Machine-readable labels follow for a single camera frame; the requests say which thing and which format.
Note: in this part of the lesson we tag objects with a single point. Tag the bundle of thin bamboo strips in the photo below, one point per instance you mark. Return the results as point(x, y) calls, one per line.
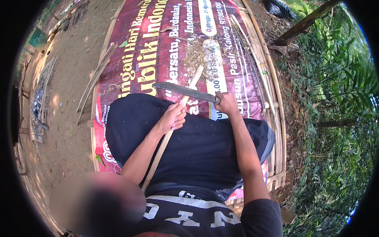
point(251, 62)

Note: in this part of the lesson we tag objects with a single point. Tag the heap of ash and debris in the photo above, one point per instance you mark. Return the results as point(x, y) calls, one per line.
point(41, 100)

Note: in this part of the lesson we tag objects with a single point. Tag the black plastic bag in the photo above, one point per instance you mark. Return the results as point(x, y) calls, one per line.
point(278, 8)

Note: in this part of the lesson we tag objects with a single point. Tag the long bamboo stick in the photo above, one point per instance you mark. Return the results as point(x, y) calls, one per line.
point(161, 149)

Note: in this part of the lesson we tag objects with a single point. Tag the thick tree trunk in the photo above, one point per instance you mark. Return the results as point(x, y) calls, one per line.
point(302, 25)

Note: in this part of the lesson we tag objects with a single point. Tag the person's body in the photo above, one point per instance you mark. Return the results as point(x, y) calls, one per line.
point(189, 214)

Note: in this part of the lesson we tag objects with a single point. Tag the person's right fingers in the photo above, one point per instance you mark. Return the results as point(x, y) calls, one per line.
point(219, 97)

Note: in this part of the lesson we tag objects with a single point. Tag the red printed banner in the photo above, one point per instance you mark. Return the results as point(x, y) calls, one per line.
point(154, 44)

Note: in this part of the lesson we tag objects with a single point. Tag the green leaf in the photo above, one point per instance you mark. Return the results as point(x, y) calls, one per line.
point(123, 43)

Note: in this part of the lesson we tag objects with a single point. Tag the steel machete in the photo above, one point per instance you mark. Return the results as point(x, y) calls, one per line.
point(183, 90)

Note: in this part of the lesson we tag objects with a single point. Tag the pile of bamboo shavings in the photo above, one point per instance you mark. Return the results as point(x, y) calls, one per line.
point(195, 56)

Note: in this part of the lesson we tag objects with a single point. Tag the person's right hand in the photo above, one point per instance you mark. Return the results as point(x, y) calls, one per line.
point(228, 103)

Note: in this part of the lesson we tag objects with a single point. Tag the thin tree trunk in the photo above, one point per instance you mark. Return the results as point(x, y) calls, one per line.
point(336, 123)

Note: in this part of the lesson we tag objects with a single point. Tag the dry brown leaf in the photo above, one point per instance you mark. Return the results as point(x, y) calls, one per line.
point(167, 29)

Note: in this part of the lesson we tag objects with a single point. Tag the bamboo slat platform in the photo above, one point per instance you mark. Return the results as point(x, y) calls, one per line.
point(277, 142)

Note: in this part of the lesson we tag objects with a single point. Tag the green box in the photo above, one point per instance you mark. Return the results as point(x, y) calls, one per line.
point(38, 39)

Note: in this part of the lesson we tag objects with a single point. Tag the bundle of bamboo sticks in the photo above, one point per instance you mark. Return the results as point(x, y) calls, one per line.
point(96, 78)

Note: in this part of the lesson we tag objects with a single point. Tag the person's legs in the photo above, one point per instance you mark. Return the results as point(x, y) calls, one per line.
point(201, 148)

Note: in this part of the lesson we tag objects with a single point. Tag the person's left hand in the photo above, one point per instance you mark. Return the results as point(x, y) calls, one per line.
point(170, 118)

